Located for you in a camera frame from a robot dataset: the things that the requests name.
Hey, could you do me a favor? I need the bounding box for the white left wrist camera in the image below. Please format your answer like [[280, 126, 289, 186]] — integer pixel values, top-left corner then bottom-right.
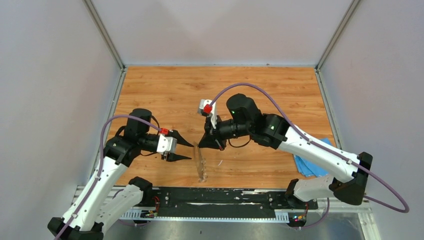
[[156, 134, 177, 155]]

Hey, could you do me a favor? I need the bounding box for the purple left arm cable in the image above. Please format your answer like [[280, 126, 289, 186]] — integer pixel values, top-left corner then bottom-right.
[[54, 114, 170, 240]]

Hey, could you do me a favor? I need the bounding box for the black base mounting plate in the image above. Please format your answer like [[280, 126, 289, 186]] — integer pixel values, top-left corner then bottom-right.
[[138, 187, 318, 219]]

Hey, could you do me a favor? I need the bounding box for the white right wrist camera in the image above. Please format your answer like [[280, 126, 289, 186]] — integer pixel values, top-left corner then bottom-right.
[[197, 99, 218, 129]]

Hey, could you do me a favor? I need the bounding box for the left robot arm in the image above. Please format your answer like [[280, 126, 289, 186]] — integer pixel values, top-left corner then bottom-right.
[[47, 108, 193, 240]]

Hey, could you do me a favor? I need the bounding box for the metal key organizer plate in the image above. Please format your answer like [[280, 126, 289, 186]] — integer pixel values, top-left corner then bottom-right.
[[193, 142, 207, 183]]

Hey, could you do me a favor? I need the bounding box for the aluminium rail base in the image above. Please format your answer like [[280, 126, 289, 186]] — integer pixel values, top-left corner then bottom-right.
[[60, 183, 380, 240]]

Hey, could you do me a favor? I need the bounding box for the blue cloth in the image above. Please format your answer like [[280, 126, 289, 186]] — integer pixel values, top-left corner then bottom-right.
[[293, 151, 329, 178]]

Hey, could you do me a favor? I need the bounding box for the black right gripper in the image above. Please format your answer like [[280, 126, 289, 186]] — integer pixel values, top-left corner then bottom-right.
[[198, 113, 252, 151]]

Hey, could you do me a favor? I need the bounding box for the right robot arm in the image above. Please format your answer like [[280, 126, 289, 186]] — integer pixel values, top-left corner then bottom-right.
[[198, 93, 373, 209]]

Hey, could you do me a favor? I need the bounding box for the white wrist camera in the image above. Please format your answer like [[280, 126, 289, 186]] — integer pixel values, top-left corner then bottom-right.
[[156, 134, 177, 155], [197, 99, 218, 129]]

